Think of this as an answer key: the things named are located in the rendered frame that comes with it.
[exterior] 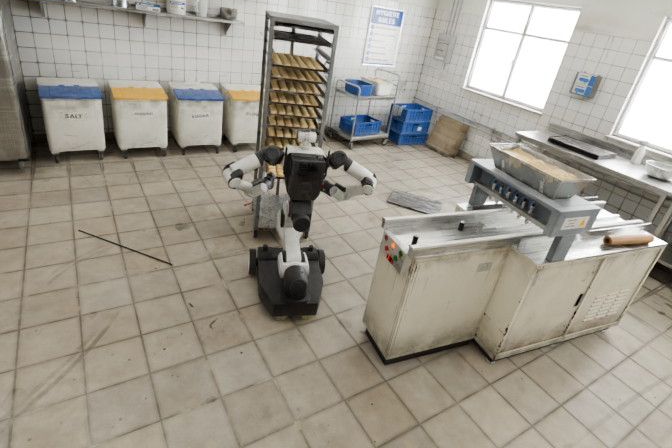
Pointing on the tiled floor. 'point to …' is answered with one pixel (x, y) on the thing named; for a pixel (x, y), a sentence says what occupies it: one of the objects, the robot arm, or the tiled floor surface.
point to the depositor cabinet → (559, 291)
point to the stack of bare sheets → (414, 202)
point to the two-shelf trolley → (367, 113)
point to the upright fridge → (12, 91)
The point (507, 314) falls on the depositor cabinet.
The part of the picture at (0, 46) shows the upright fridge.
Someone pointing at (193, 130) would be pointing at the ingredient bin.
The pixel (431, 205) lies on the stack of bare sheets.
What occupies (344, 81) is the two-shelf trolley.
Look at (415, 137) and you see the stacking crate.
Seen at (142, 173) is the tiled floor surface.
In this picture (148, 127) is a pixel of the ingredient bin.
